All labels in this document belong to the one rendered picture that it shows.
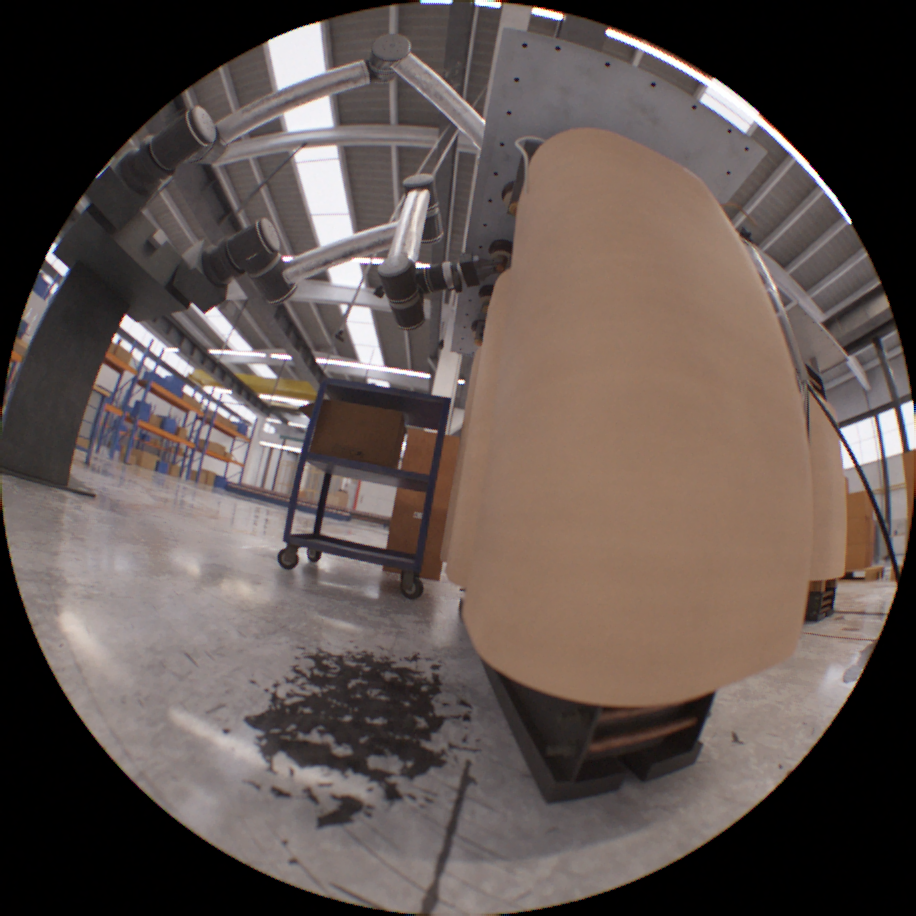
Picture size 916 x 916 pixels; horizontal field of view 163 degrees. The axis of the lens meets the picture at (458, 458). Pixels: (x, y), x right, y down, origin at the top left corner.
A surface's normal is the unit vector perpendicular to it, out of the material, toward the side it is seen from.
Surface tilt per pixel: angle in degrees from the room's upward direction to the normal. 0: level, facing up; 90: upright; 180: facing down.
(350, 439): 90
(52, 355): 90
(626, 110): 180
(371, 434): 90
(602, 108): 180
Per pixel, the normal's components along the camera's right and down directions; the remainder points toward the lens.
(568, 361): -0.73, -0.27
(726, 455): 0.09, -0.21
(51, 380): 0.99, 0.15
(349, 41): -0.26, 0.94
